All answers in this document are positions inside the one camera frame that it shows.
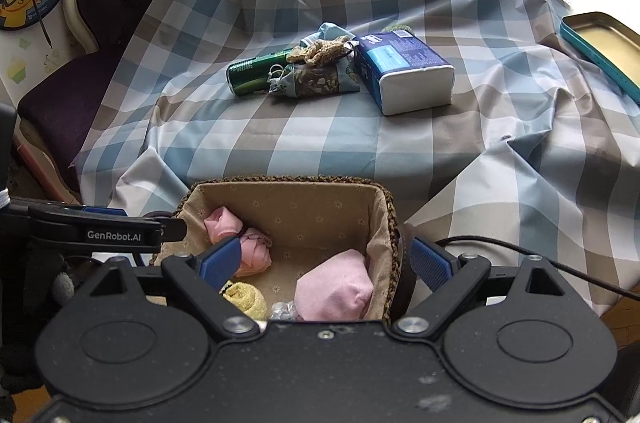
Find black cable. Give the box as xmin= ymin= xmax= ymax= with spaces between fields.
xmin=435 ymin=235 xmax=640 ymax=299

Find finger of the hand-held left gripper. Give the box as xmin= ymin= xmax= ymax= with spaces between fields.
xmin=142 ymin=215 xmax=189 ymax=243

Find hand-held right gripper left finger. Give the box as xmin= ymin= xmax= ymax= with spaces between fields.
xmin=89 ymin=235 xmax=262 ymax=344

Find green drink can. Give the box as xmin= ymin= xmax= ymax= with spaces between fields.
xmin=226 ymin=48 xmax=301 ymax=97

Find black dart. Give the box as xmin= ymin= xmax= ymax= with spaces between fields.
xmin=30 ymin=0 xmax=53 ymax=50

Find woven basket with fabric liner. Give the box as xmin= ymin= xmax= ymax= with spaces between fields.
xmin=147 ymin=175 xmax=418 ymax=323

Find large blue tissue pack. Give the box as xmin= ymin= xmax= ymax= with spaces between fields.
xmin=351 ymin=29 xmax=456 ymax=116

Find brown knit cloth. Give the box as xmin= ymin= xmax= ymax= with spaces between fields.
xmin=286 ymin=35 xmax=355 ymax=68

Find teal metal tin tray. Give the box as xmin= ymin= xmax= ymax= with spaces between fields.
xmin=560 ymin=11 xmax=640 ymax=104

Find yellow socks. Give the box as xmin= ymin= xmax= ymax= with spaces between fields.
xmin=220 ymin=280 xmax=268 ymax=321

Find pink drawstring pouch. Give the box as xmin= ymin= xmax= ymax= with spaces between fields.
xmin=270 ymin=249 xmax=375 ymax=323

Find pink cloth black band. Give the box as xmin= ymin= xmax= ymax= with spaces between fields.
xmin=204 ymin=207 xmax=274 ymax=278

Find checked blue beige cloth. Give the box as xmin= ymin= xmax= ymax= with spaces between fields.
xmin=70 ymin=0 xmax=640 ymax=319

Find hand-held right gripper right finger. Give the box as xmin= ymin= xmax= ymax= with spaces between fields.
xmin=392 ymin=236 xmax=566 ymax=344

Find blue patterned drawstring pouch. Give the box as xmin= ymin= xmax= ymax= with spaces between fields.
xmin=265 ymin=55 xmax=361 ymax=100

